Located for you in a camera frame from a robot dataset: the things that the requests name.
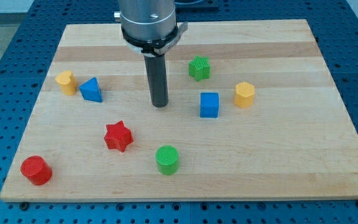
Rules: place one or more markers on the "yellow heart block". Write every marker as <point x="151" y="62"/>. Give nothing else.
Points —
<point x="67" y="82"/>

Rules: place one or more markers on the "yellow hexagon block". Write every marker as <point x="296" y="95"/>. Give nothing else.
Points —
<point x="244" y="94"/>

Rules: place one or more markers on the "red cylinder block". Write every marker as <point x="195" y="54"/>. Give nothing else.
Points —
<point x="36" y="170"/>

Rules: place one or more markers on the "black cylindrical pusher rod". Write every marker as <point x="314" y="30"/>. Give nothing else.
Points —
<point x="157" y="80"/>

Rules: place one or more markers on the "green cylinder block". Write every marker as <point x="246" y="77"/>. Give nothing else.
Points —
<point x="167" y="159"/>

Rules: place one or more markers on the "red star block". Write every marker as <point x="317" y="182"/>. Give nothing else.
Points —
<point x="118" y="136"/>

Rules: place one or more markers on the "wooden board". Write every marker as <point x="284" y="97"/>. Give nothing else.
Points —
<point x="296" y="142"/>

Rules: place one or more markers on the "blue perforated table plate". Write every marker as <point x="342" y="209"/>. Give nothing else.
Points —
<point x="28" y="57"/>

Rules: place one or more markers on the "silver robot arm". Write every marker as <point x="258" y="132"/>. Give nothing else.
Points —
<point x="150" y="28"/>

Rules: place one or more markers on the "green star block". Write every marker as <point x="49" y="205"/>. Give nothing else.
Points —
<point x="199" y="68"/>

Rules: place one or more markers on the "blue triangle block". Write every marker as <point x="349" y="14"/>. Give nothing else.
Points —
<point x="90" y="90"/>

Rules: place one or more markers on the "blue cube block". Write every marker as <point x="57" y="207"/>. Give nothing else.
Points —
<point x="209" y="105"/>

